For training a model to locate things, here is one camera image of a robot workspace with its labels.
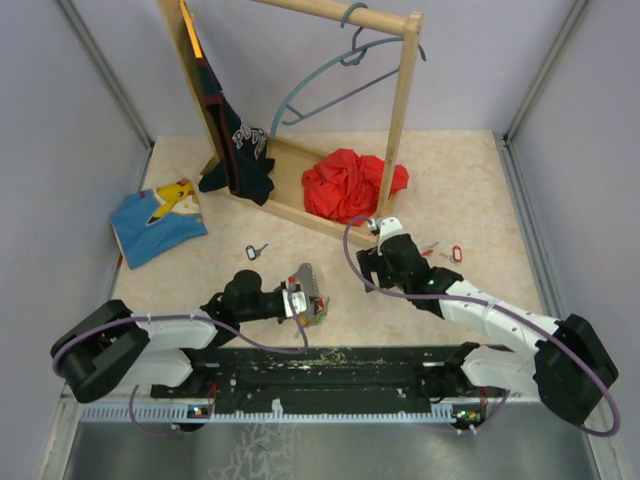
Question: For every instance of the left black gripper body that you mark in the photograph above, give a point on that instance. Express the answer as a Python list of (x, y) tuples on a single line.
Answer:
[(267, 307)]

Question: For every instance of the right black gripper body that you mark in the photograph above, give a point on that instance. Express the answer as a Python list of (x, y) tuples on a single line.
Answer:
[(389, 279)]

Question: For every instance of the key with red tag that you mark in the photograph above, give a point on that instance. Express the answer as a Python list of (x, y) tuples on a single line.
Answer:
[(320, 303), (455, 256)]

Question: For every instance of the grey key organiser plate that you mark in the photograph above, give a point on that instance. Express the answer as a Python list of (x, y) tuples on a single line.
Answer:
[(306, 278)]

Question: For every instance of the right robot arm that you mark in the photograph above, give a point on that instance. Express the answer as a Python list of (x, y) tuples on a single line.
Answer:
[(561, 362)]

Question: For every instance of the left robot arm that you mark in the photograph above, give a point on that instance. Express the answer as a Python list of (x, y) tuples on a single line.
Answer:
[(115, 347)]

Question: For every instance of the key with grey tag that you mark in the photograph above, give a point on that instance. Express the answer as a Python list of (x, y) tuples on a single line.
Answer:
[(253, 253)]

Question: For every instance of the red crumpled cloth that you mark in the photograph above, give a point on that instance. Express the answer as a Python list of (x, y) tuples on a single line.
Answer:
[(343, 185)]

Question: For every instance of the blue Pikachu shirt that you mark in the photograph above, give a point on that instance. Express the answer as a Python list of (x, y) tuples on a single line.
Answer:
[(150, 222)]

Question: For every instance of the navy blue shirt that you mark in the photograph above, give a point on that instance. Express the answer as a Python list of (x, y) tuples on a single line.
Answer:
[(243, 165)]

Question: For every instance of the wooden clothes rack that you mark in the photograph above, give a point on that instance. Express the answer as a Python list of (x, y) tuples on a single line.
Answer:
[(292, 157)]

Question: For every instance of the teal plastic hanger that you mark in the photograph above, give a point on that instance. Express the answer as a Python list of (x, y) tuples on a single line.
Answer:
[(320, 75)]

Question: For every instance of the key with red handle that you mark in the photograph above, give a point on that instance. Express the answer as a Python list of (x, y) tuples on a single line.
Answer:
[(428, 250)]

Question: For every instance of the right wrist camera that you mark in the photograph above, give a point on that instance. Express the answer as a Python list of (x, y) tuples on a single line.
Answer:
[(385, 228)]

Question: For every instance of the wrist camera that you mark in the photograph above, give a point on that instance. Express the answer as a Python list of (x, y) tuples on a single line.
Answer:
[(385, 228), (294, 302)]

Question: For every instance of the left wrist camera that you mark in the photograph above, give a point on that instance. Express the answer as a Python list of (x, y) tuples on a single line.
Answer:
[(294, 302)]

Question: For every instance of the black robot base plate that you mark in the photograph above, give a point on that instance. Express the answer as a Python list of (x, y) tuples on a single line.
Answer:
[(328, 380)]

